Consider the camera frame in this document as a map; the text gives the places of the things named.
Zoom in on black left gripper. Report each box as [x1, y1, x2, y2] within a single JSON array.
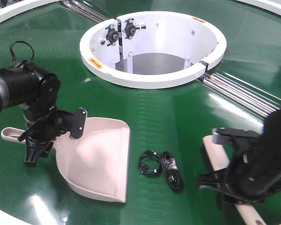
[[17, 103, 68, 166]]

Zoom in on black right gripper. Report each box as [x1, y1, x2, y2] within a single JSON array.
[[198, 145, 281, 207]]

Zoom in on pink hand broom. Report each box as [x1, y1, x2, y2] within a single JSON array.
[[203, 135, 266, 225]]

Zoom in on pink plastic dustpan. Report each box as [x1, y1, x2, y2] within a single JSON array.
[[0, 117, 131, 203]]

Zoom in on bagged thick black cable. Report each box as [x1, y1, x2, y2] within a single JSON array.
[[159, 151, 182, 190]]

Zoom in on thin black cable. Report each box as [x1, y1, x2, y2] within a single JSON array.
[[138, 150, 162, 174]]

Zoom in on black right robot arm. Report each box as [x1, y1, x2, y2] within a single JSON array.
[[198, 109, 281, 203]]

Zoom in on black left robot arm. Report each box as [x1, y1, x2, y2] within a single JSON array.
[[0, 45, 64, 167]]

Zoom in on steel rollers right side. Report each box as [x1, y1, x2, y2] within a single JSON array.
[[198, 73, 281, 118]]

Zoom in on steel rollers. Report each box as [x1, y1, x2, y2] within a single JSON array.
[[60, 0, 109, 23], [198, 73, 281, 118]]

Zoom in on orange arrow warning sticker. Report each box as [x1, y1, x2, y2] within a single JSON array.
[[88, 58, 103, 69]]

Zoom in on left black bearing block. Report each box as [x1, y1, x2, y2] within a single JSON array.
[[106, 24, 119, 46]]

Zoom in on black bearing block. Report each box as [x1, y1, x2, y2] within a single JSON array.
[[106, 24, 119, 46], [122, 18, 147, 39]]

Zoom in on white outer rim left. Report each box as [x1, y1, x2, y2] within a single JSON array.
[[0, 0, 58, 23]]

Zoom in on white rim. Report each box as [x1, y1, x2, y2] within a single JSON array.
[[237, 0, 281, 16], [0, 0, 58, 23]]

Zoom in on steel rollers rear left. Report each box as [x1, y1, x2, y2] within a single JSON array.
[[60, 0, 109, 23]]

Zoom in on right black bearing block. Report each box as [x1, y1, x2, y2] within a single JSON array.
[[122, 18, 147, 39]]

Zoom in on white outer rim right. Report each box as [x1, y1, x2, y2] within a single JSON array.
[[237, 0, 281, 16]]

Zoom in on orange sticker far rim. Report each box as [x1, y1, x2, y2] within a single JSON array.
[[192, 17, 206, 23]]

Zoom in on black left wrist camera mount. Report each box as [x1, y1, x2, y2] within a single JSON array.
[[58, 107, 87, 139]]

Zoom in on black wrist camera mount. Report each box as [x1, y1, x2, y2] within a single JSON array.
[[212, 127, 260, 152], [58, 107, 87, 139]]

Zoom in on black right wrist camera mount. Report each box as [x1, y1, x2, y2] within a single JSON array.
[[212, 127, 260, 152]]

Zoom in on white central ring housing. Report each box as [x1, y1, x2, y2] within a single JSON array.
[[79, 11, 227, 89]]

